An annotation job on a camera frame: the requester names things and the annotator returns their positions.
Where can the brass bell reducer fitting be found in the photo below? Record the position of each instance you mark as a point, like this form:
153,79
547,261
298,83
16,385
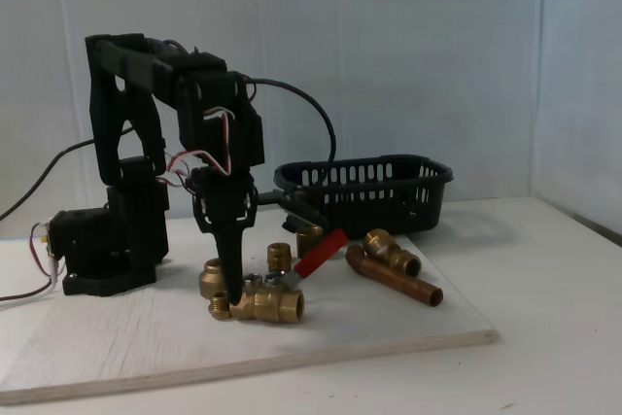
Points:
211,281

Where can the silver hex bushing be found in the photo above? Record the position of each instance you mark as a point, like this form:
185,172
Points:
252,281

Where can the brass hex double nipple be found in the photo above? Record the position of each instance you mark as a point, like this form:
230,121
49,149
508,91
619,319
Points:
278,254

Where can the chrome nut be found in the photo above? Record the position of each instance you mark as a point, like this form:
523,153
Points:
273,279

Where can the small brass threaded nipple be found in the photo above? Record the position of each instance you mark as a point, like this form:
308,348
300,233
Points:
219,305

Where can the dark brass coupling sleeve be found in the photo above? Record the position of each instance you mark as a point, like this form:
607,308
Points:
306,242

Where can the white painted wooden board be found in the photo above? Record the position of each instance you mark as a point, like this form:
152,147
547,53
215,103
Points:
146,332

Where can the small controller circuit board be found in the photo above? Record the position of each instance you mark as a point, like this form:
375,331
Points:
46,240

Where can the black plastic slotted basket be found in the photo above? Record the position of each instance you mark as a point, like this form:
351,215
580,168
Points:
379,206

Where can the brass tee fitting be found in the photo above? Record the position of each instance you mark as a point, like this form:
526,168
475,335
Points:
398,259

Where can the copper pipe piece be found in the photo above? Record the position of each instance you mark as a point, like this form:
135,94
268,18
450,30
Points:
398,281

